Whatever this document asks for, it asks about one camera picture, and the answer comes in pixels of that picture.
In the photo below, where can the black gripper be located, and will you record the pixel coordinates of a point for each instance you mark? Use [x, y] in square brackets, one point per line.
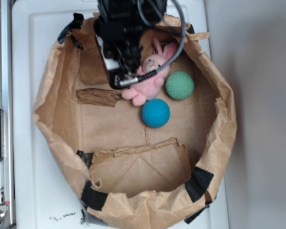
[119, 29]

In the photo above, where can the brown wood chip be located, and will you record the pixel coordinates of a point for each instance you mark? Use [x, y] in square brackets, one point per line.
[99, 97]

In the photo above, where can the pink plush bunny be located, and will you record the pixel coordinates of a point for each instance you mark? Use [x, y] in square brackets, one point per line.
[140, 93]

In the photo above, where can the green foam ball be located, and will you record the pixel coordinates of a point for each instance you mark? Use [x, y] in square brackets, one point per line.
[179, 85]

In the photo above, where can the blue foam ball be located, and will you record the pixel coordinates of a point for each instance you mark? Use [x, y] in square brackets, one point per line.
[155, 113]

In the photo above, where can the brown paper bag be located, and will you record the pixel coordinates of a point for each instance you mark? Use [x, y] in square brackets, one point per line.
[129, 175]

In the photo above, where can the aluminium rail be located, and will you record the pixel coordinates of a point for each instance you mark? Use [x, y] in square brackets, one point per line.
[7, 195]

